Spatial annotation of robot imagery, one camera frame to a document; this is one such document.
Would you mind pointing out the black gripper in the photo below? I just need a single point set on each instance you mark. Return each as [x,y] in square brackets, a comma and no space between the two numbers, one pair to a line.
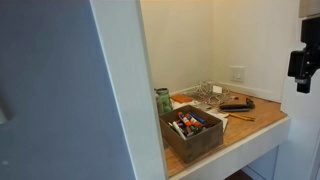
[301,63]

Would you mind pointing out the blue marker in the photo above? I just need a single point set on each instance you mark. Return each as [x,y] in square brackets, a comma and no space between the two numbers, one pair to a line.
[198,118]

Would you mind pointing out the green marker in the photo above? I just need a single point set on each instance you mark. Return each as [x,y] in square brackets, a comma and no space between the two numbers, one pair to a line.
[196,130]

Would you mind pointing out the brown cardboard box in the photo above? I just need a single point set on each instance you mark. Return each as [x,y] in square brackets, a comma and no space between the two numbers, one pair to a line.
[193,143]

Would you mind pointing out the yellow pencil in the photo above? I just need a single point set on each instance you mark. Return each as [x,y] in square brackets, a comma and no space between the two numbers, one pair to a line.
[246,118]
[241,115]

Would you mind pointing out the black stapler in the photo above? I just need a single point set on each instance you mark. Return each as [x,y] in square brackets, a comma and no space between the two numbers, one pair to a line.
[235,107]

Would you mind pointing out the white power adapter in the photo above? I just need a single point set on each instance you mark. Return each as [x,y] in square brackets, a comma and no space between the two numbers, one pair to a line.
[217,89]

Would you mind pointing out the orange notepad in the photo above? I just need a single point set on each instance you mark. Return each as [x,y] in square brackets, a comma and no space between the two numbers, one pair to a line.
[181,98]

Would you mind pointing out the green glass jar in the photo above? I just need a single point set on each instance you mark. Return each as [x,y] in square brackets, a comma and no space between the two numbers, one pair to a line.
[164,100]

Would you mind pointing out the grey door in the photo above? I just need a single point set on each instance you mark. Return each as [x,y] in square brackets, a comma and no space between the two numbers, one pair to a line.
[50,90]

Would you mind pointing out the white wall outlet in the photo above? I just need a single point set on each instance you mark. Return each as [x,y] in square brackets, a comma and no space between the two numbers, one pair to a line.
[237,74]

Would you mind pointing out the white door frame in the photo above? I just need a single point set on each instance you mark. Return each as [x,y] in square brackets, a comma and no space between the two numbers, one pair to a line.
[130,90]

